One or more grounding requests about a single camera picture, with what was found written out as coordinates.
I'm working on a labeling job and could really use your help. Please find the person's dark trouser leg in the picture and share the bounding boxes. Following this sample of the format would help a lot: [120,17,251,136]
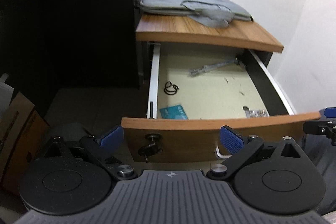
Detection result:
[302,134,336,217]

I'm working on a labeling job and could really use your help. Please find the grey laptop bag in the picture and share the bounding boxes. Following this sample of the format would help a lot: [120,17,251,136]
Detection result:
[138,0,255,29]

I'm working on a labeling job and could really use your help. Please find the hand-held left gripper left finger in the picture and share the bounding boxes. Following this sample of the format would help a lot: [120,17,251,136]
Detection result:
[41,125,137,183]

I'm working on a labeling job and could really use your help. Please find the black key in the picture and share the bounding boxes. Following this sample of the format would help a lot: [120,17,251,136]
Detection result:
[138,133,163,164]

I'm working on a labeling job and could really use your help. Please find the brown cardboard box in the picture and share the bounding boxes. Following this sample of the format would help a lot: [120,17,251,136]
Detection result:
[0,91,51,194]

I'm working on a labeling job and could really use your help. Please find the teal card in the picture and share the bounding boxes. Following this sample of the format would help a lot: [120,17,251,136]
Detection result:
[159,103,189,120]

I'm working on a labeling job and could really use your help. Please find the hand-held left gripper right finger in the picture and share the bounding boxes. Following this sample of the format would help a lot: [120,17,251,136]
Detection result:
[207,126,302,183]

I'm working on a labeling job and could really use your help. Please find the black rings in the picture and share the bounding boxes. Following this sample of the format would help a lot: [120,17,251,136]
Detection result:
[163,81,180,95]

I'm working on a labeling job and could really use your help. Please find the clear plastic tool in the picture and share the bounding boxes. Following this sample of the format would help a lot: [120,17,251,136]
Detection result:
[188,56,248,77]

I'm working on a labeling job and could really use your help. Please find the wooden drawer with lock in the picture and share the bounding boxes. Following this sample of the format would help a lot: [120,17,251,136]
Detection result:
[121,42,322,164]

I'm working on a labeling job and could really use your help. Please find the clear blister pack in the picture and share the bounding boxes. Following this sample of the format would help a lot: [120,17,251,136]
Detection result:
[243,106,270,119]

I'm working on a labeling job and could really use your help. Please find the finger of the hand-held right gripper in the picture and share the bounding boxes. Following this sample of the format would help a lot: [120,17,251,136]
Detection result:
[318,107,336,118]
[303,120,336,146]

